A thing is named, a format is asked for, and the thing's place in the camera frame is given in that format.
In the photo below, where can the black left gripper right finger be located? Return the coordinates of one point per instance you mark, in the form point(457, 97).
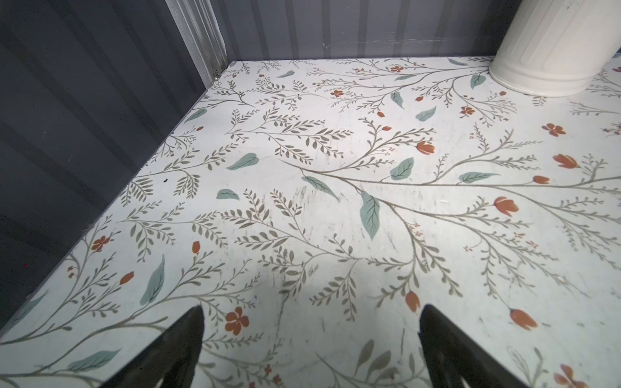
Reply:
point(454, 359)

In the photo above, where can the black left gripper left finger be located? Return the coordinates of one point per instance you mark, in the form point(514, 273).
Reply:
point(170, 360)

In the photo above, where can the white metal pen cup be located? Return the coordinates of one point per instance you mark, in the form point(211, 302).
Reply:
point(555, 48)

